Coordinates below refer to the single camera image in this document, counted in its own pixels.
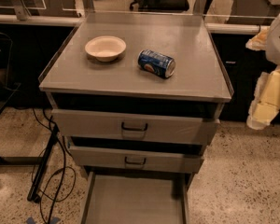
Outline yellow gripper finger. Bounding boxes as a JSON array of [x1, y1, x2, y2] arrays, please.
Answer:
[[246, 66, 280, 130], [245, 28, 269, 51]]

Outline blue pepsi can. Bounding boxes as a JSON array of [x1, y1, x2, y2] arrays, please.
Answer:
[[138, 49, 175, 78]]

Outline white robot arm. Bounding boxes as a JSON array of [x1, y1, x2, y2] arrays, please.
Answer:
[[246, 13, 280, 130]]

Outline grey drawer cabinet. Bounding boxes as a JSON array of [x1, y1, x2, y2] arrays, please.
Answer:
[[37, 11, 234, 224]]

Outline top grey drawer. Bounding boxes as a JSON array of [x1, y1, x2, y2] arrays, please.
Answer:
[[52, 109, 219, 146]]

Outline grey drawer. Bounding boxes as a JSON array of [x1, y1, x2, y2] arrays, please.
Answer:
[[78, 170, 189, 224], [70, 147, 203, 174], [52, 109, 219, 146]]

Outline bottom grey drawer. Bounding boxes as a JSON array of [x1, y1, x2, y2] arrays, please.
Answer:
[[78, 170, 189, 224]]

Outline middle grey drawer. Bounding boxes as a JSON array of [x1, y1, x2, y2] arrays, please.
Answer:
[[70, 147, 203, 174]]

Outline black office chair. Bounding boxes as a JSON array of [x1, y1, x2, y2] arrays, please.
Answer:
[[129, 0, 189, 12]]

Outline white paper bowl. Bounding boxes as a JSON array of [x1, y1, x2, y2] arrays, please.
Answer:
[[85, 35, 127, 63]]

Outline black middle drawer handle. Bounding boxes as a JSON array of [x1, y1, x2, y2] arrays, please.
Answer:
[[124, 157, 147, 165]]

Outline black drawer handle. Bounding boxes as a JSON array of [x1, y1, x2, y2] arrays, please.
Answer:
[[124, 157, 147, 165], [121, 122, 148, 132]]

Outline black top drawer handle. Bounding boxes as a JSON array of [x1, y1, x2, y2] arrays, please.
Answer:
[[121, 122, 148, 132]]

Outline black floor cables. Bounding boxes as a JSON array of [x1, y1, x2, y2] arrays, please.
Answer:
[[30, 107, 77, 224]]

